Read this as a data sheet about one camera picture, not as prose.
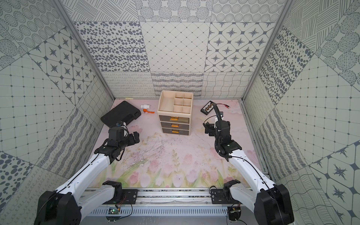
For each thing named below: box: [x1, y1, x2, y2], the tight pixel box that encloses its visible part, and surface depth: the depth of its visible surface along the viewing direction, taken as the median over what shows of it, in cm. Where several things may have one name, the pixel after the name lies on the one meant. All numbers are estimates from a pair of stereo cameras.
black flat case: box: [100, 100, 142, 128], surface depth 106 cm
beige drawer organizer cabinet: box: [157, 90, 194, 136], surface depth 87 cm
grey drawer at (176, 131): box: [162, 127, 190, 136], surface depth 96 cm
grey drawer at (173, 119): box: [158, 114, 190, 124], surface depth 86 cm
